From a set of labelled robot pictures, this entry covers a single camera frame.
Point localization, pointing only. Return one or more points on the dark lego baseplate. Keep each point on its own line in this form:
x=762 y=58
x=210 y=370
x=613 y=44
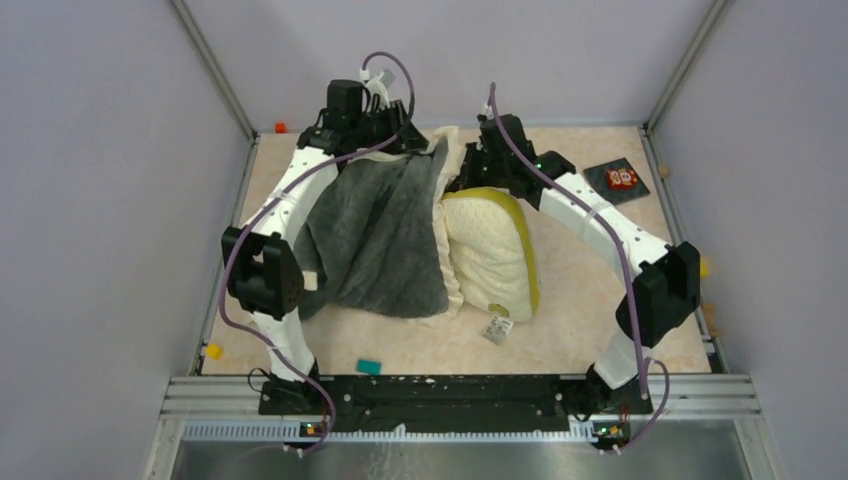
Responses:
x=596 y=178

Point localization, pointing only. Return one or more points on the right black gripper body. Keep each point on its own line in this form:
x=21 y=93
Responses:
x=481 y=170

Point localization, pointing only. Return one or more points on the yellow small block left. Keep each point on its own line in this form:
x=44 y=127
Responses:
x=213 y=351

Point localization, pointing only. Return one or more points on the white ruffled pillowcase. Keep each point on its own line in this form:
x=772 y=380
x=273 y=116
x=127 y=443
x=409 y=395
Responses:
x=376 y=239

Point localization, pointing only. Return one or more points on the white cable duct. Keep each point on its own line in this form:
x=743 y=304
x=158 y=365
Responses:
x=283 y=431

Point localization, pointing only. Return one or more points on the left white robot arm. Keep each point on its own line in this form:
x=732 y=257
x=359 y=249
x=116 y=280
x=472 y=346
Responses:
x=262 y=283

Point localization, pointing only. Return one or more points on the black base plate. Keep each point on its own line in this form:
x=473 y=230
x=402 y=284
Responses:
x=451 y=403

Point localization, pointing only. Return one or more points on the aluminium frame rail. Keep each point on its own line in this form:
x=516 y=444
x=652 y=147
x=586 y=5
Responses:
x=212 y=67

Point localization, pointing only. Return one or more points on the white pillow yellow edge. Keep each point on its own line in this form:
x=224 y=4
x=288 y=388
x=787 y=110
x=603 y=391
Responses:
x=492 y=252

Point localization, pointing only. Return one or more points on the teal small block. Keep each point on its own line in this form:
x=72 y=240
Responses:
x=368 y=367

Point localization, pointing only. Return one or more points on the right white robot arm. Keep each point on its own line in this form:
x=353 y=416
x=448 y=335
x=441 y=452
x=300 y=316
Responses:
x=661 y=280

